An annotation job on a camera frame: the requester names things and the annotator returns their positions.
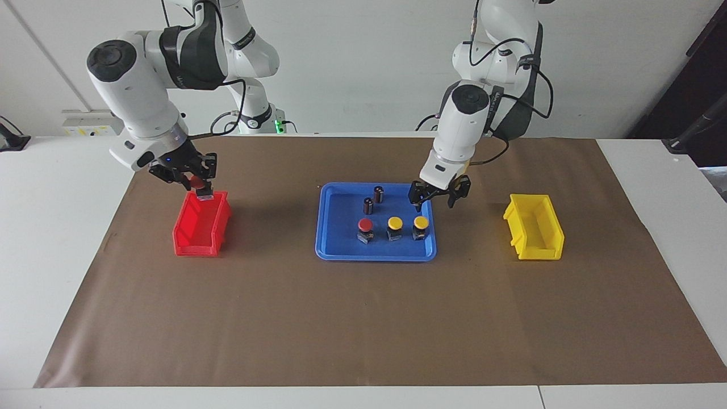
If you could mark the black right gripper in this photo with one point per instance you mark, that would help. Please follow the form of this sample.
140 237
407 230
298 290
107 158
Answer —
182 162

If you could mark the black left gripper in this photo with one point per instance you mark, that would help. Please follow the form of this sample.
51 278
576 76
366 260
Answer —
440 187

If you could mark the red push button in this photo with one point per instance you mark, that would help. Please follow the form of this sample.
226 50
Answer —
198 182
365 226

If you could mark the yellow push button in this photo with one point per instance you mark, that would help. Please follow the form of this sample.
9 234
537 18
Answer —
395 224
421 223

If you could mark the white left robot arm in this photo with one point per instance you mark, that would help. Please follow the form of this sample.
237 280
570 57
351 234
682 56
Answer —
463 125

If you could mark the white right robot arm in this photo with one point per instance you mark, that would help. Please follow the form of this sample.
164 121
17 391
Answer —
142 96

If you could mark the red plastic bin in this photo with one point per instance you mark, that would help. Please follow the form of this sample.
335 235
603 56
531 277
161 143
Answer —
199 224

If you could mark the black cylindrical capacitor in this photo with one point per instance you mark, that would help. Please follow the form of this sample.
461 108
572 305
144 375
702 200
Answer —
378 194
368 205

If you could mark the blue plastic tray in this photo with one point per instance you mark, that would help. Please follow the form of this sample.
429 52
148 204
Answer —
346 250

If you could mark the yellow plastic bin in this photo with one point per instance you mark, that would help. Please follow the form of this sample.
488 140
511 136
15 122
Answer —
537 227

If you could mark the brown paper table mat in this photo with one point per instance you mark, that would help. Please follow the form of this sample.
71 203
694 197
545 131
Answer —
363 329

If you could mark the white wall socket box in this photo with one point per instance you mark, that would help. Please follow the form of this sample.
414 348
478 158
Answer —
85 122

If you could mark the black clamp mount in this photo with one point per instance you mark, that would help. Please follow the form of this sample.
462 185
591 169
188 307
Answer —
11 141

